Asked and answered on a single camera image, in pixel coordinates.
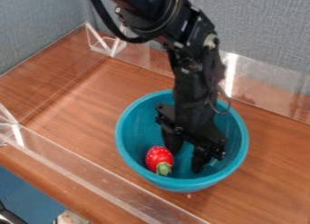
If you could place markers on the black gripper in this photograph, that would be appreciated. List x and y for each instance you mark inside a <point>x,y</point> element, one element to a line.
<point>187,121</point>

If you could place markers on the red toy strawberry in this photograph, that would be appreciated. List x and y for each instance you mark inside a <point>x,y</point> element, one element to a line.
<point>159,160</point>

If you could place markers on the blue plastic bowl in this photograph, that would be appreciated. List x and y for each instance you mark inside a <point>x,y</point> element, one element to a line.
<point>138,133</point>

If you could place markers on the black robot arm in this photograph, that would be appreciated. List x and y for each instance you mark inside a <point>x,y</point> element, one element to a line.
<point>179,26</point>

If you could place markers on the clear acrylic back barrier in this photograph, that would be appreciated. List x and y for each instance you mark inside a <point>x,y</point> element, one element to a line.
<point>267,86</point>

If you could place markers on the clear acrylic barrier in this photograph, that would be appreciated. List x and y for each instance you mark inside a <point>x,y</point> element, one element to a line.
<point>267,86</point>
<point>47,164</point>

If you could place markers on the clear acrylic front barrier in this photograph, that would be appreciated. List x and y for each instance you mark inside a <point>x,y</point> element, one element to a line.
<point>47,164</point>

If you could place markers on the clear acrylic corner bracket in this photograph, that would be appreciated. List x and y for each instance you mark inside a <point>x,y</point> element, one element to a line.
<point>103,44</point>

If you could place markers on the clear acrylic left bracket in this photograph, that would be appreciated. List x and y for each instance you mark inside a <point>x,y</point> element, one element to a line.
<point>10,128</point>

